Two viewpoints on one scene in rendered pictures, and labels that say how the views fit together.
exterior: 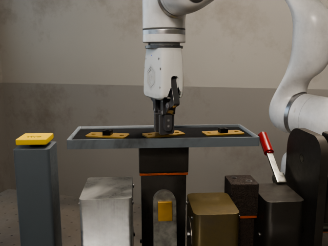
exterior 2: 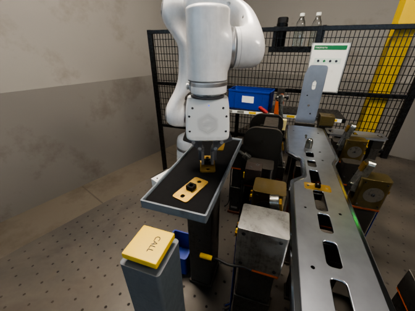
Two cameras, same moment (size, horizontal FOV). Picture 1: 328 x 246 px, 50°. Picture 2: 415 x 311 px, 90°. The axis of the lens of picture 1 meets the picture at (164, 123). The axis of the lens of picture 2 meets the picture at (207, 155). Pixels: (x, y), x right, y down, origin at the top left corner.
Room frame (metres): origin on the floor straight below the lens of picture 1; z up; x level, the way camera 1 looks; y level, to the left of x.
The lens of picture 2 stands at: (0.54, 0.43, 1.43)
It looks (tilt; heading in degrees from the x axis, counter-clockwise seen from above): 28 degrees down; 292
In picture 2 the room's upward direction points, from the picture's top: straight up
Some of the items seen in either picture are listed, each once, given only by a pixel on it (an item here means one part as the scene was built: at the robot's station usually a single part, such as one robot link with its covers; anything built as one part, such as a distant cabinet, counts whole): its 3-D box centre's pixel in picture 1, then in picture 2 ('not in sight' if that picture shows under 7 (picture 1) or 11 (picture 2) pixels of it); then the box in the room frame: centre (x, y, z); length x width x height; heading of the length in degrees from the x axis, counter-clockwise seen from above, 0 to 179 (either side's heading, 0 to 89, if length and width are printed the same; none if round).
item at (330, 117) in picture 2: not in sight; (320, 141); (0.33, -1.00, 0.88); 0.08 x 0.08 x 0.36; 4
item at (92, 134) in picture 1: (107, 133); (191, 187); (0.71, 0.11, 1.17); 0.08 x 0.04 x 0.01; 80
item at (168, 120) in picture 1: (169, 118); (217, 150); (0.69, -0.01, 1.20); 0.03 x 0.03 x 0.07; 24
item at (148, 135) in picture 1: (163, 132); (207, 161); (0.72, 0.00, 1.17); 0.08 x 0.04 x 0.01; 114
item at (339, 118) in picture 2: not in sight; (272, 110); (0.67, -1.13, 1.01); 0.90 x 0.22 x 0.03; 4
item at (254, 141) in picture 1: (162, 135); (204, 165); (0.73, 0.00, 1.16); 0.37 x 0.14 x 0.02; 94
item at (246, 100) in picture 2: not in sight; (251, 97); (0.83, -1.12, 1.09); 0.30 x 0.17 x 0.13; 176
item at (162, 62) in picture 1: (164, 70); (207, 114); (0.72, 0.00, 1.29); 0.10 x 0.07 x 0.11; 24
